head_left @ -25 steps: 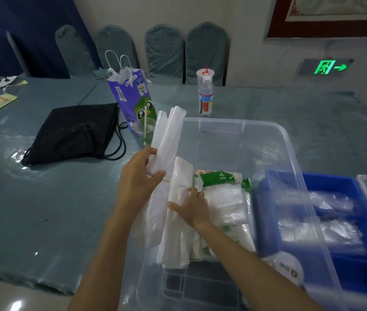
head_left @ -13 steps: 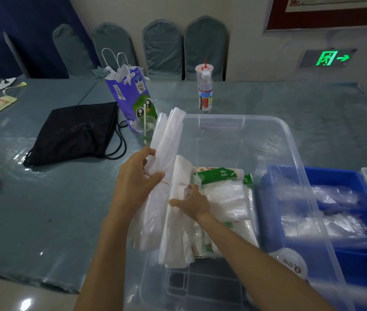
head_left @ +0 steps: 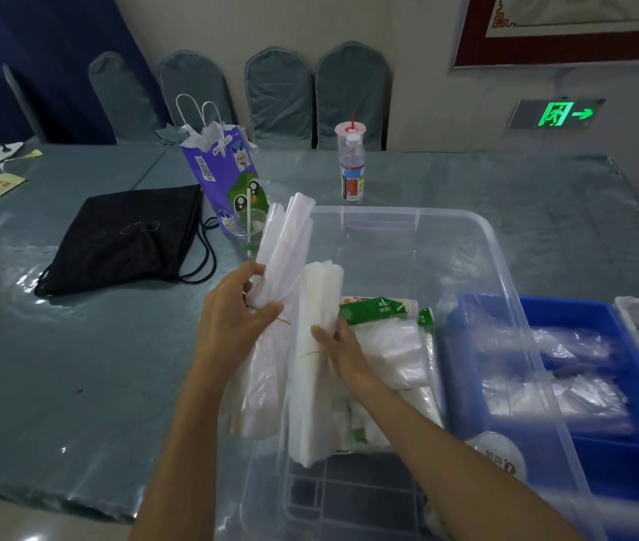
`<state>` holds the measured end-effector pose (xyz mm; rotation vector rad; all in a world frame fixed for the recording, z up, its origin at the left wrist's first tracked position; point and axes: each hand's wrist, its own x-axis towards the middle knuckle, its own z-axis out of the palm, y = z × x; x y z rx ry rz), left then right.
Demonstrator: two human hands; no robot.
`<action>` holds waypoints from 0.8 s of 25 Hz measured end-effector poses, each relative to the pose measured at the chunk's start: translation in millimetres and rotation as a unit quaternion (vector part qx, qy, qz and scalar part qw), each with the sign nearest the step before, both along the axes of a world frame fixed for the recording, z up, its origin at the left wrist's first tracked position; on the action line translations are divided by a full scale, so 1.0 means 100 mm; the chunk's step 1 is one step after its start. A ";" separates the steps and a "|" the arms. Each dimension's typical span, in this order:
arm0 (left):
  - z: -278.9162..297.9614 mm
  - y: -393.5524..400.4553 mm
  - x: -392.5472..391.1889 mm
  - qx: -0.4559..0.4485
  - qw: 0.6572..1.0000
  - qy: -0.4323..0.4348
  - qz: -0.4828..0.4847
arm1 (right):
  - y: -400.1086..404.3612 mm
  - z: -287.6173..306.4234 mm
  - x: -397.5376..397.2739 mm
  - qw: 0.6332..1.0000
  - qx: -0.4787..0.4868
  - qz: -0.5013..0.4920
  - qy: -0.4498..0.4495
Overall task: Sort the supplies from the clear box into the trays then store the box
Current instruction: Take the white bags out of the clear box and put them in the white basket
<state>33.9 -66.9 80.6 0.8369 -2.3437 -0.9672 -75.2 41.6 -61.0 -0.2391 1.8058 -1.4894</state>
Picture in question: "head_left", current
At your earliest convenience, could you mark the person's right hand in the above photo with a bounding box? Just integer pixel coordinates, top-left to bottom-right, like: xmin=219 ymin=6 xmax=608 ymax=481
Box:
xmin=311 ymin=318 xmax=379 ymax=400

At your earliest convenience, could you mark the person's left hand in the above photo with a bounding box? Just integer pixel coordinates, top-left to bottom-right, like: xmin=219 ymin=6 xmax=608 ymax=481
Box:
xmin=194 ymin=261 xmax=285 ymax=385

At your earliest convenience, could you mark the white plastic bag bundle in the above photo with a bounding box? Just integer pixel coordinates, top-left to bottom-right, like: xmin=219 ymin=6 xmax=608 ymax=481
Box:
xmin=228 ymin=191 xmax=317 ymax=441
xmin=287 ymin=260 xmax=346 ymax=468

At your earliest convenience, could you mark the person's right forearm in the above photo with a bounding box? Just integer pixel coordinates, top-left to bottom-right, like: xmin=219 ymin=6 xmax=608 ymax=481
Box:
xmin=338 ymin=382 xmax=586 ymax=541

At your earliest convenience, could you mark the person's left forearm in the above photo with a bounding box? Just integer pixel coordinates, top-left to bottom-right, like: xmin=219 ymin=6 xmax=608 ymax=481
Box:
xmin=132 ymin=363 xmax=253 ymax=541

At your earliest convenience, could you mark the green and white packet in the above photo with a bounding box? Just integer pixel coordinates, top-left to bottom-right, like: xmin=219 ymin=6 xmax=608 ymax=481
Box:
xmin=339 ymin=296 xmax=436 ymax=334

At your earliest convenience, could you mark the clear plastic bags pile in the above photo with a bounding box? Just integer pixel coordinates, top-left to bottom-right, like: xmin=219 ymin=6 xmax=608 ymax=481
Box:
xmin=347 ymin=320 xmax=445 ymax=440

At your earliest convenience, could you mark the clear cup with green straw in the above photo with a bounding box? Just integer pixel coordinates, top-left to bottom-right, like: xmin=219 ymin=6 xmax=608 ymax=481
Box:
xmin=224 ymin=188 xmax=270 ymax=260

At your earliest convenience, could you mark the purple paper gift bag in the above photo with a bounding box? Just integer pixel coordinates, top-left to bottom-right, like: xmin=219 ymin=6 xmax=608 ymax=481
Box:
xmin=175 ymin=94 xmax=271 ymax=238

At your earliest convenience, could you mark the clear plastic water bottle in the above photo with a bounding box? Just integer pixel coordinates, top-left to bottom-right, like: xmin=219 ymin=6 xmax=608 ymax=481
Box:
xmin=341 ymin=134 xmax=365 ymax=207

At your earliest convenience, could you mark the clear plastic storage bin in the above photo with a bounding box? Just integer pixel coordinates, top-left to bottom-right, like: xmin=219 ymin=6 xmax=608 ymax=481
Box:
xmin=215 ymin=205 xmax=608 ymax=541

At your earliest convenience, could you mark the clear cup with red straw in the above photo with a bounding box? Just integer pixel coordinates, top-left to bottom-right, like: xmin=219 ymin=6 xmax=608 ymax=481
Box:
xmin=335 ymin=111 xmax=368 ymax=164

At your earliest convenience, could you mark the teal tablecloth with clear cover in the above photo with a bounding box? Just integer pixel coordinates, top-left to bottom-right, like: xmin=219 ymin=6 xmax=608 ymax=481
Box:
xmin=0 ymin=142 xmax=639 ymax=526

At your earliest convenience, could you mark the round white lid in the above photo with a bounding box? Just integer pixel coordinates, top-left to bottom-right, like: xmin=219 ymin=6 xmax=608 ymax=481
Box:
xmin=463 ymin=431 xmax=527 ymax=483

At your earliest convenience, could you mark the grey covered chair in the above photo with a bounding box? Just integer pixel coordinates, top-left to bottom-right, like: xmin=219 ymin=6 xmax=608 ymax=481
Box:
xmin=158 ymin=49 xmax=239 ymax=144
xmin=3 ymin=64 xmax=48 ymax=144
xmin=315 ymin=41 xmax=393 ymax=153
xmin=244 ymin=46 xmax=316 ymax=150
xmin=88 ymin=50 xmax=164 ymax=144

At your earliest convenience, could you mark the small clear plastic bag pack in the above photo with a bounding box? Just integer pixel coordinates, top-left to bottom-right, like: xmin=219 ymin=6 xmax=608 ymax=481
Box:
xmin=527 ymin=326 xmax=620 ymax=364

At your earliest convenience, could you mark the large clear plastic bag pack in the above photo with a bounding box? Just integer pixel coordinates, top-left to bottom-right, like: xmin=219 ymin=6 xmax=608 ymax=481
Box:
xmin=480 ymin=373 xmax=637 ymax=439

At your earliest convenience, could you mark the green lit exit sign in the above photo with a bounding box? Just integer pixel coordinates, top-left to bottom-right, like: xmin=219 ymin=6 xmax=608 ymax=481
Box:
xmin=508 ymin=98 xmax=607 ymax=130

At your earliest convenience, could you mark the dark blue curtain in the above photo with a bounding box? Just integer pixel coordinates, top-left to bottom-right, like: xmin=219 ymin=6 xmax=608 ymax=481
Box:
xmin=0 ymin=0 xmax=171 ymax=146

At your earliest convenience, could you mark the black drawstring bag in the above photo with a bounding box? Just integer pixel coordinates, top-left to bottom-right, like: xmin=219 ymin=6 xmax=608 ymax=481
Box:
xmin=33 ymin=184 xmax=219 ymax=297

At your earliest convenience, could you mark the red framed wall picture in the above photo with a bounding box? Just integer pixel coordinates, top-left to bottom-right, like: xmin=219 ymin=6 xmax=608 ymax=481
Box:
xmin=449 ymin=0 xmax=639 ymax=71

